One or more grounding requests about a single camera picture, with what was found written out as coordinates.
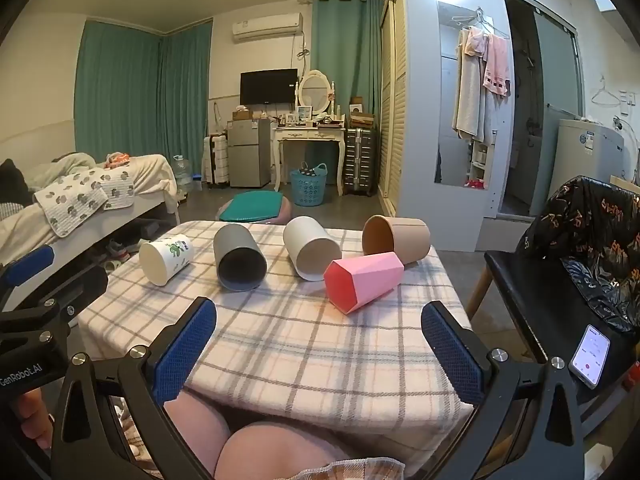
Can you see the brown cup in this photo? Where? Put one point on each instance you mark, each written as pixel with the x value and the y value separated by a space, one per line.
pixel 397 237

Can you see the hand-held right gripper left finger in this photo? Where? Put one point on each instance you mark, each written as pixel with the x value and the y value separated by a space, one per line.
pixel 184 352

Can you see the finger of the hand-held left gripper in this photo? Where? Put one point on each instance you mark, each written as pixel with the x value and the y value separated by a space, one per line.
pixel 31 265
pixel 75 285

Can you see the blue laundry basket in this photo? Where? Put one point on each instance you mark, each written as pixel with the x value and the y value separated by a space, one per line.
pixel 309 187

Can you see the white suitcase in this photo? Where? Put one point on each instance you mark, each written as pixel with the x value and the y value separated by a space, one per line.
pixel 215 160

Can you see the pair of shoes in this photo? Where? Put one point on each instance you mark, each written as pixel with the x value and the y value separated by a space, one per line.
pixel 117 252

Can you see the narrow green curtain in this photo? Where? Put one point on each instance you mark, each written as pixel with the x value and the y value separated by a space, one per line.
pixel 355 50

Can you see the pink hanging towel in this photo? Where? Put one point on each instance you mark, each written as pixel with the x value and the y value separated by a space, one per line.
pixel 497 67

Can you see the leaf print blanket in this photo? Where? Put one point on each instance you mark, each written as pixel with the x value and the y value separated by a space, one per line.
pixel 80 197

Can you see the dark pillow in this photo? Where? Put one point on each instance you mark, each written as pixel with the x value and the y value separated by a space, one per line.
pixel 14 182

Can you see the person's leg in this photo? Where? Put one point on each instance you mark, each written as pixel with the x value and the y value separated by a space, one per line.
pixel 200 435
pixel 280 452

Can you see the white washing machine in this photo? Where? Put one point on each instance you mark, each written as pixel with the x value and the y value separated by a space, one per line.
pixel 587 155

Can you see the plaid tablecloth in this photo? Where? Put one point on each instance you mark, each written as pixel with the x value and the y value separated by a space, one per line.
pixel 300 355

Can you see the white dressing table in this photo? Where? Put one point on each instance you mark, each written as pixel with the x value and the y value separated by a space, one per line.
pixel 309 136

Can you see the grey small fridge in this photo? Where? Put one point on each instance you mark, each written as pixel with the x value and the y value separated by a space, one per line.
pixel 249 152

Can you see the person's left hand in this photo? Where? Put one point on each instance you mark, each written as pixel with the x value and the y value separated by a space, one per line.
pixel 34 417

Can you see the dark silver suitcase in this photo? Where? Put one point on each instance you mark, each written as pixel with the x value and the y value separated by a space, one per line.
pixel 360 160

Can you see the pink hexagonal cup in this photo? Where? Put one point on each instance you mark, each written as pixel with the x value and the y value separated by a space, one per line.
pixel 365 280

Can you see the green cushion stool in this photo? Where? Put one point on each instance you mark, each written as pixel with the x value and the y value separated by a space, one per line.
pixel 252 206

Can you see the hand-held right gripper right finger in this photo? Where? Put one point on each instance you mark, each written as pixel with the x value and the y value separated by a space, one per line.
pixel 451 355

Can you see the cardboard box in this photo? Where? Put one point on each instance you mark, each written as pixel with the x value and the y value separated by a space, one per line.
pixel 361 117

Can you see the tall wall mirror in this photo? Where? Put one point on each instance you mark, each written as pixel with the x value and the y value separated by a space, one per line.
pixel 452 160

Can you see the white cup with green print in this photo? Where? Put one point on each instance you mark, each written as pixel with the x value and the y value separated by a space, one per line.
pixel 165 260

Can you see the louvred wardrobe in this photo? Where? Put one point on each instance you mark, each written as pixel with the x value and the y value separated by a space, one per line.
pixel 392 110

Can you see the black chair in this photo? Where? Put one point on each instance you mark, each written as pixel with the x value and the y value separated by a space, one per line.
pixel 530 300

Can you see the smartphone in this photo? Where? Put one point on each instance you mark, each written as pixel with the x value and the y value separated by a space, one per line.
pixel 590 355

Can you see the oval vanity mirror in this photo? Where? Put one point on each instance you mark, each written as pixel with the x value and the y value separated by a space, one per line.
pixel 317 92

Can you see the person's right leg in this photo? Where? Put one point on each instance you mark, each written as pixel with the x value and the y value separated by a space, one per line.
pixel 280 452

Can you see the plain white cup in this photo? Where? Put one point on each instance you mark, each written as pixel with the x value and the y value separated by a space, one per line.
pixel 310 250

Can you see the large water jug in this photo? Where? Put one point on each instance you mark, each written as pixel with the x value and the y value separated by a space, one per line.
pixel 182 172

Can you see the grey cup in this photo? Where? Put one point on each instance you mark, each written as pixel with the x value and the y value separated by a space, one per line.
pixel 239 262

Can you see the black television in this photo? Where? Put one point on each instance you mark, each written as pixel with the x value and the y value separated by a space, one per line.
pixel 268 86

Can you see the bed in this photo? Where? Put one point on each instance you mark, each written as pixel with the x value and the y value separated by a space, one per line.
pixel 145 175

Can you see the person's left leg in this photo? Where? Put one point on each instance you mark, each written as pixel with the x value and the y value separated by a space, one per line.
pixel 200 435

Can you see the wide green curtain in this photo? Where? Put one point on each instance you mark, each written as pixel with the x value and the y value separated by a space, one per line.
pixel 130 85

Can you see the white air conditioner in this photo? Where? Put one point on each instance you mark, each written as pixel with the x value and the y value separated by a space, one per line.
pixel 267 27

